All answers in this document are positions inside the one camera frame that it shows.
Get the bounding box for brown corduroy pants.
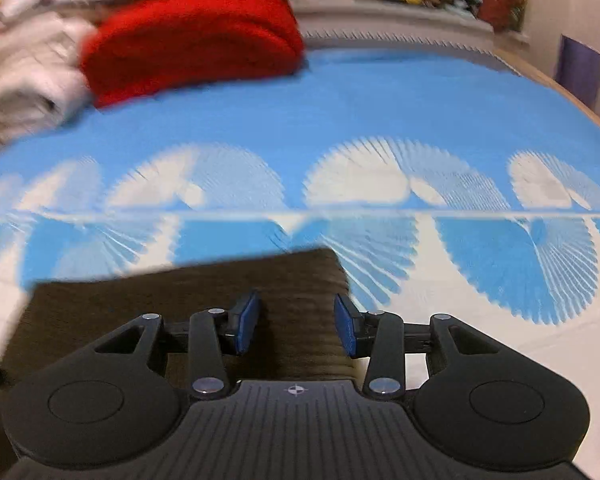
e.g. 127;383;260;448
0;246;364;476

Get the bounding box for blue white patterned bedsheet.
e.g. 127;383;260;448
0;51;600;479

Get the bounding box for red folded garment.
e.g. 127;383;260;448
80;0;304;107

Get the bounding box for purple rolled mat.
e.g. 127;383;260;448
554;35;600;108

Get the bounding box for white folded clothes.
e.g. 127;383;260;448
0;0;132;142

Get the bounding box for wooden bed frame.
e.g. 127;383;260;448
494;49;600;127

